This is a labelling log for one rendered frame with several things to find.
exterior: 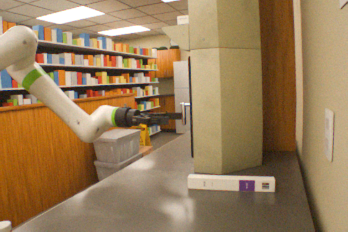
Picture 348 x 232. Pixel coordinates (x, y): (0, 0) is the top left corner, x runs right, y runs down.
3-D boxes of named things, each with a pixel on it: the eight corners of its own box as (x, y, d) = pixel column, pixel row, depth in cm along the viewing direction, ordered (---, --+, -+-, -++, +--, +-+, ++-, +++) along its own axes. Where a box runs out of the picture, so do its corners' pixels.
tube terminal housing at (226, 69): (263, 152, 117) (260, -10, 111) (259, 177, 88) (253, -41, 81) (213, 150, 127) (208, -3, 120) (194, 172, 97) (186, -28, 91)
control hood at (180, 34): (210, 56, 123) (210, 37, 122) (189, 50, 93) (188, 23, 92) (189, 58, 127) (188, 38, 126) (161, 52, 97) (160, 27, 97)
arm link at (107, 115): (100, 101, 122) (105, 120, 127) (84, 112, 112) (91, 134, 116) (123, 101, 117) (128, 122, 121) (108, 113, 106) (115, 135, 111)
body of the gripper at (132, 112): (125, 110, 108) (143, 110, 105) (135, 107, 116) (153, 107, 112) (125, 127, 109) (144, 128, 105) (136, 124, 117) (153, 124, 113)
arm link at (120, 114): (126, 127, 119) (115, 130, 111) (125, 102, 118) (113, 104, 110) (137, 127, 117) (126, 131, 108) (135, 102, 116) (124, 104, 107)
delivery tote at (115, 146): (143, 152, 353) (141, 129, 350) (119, 165, 297) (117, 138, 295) (119, 150, 369) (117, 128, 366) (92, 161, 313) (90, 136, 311)
